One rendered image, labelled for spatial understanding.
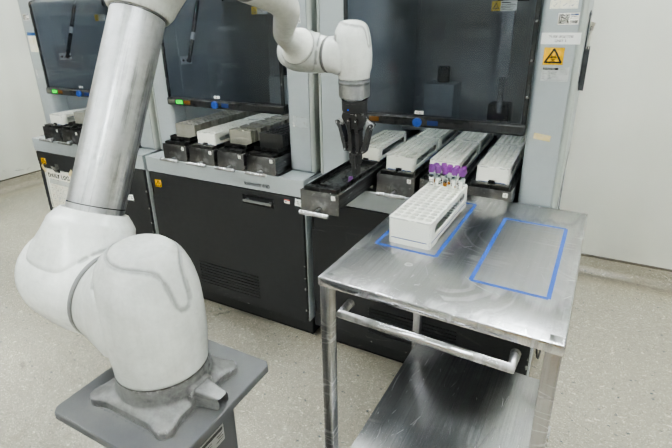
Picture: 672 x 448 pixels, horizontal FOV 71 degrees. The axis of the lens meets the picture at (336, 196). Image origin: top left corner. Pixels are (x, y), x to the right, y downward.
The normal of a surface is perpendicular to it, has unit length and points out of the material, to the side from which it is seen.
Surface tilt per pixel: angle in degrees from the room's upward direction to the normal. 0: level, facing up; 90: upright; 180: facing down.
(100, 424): 0
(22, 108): 90
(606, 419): 0
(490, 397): 0
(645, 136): 90
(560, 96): 90
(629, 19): 90
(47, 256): 60
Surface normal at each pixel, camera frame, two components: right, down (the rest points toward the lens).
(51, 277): -0.36, -0.30
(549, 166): -0.47, 0.32
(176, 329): 0.65, 0.20
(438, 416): -0.01, -0.94
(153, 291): 0.46, -0.04
